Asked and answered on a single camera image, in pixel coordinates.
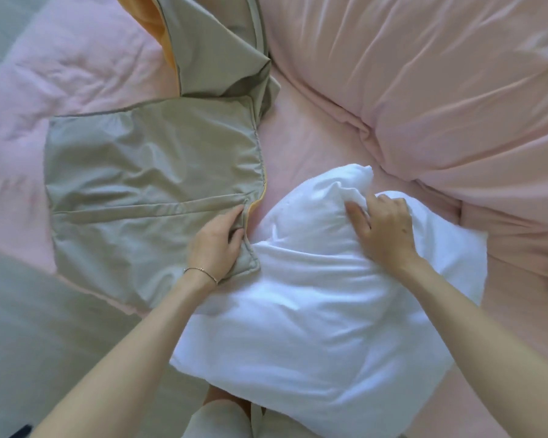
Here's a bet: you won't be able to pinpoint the grey-green cushion cover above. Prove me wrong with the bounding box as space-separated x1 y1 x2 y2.
113 0 283 122
43 95 269 314

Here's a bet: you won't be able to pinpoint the pink bed sheet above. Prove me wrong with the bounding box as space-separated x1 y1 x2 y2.
0 0 548 438

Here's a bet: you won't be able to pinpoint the pink duvet with white ruffle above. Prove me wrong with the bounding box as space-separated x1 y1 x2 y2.
257 0 548 284

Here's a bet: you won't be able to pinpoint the person's white trousers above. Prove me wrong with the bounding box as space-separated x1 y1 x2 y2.
175 398 303 438

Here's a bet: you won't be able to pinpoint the white cushion insert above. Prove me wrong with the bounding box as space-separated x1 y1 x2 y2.
169 163 490 438

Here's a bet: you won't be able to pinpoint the person's right forearm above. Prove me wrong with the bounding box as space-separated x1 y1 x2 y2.
398 256 548 438

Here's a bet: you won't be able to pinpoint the person's right hand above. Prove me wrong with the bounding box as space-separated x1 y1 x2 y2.
344 193 422 275

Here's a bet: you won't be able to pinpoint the person's left hand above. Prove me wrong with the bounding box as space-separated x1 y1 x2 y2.
184 204 247 287

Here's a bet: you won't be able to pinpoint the person's left forearm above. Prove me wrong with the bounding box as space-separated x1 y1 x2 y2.
29 272 219 438

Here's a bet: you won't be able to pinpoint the thin gold bracelet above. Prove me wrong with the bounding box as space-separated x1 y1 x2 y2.
182 266 220 287

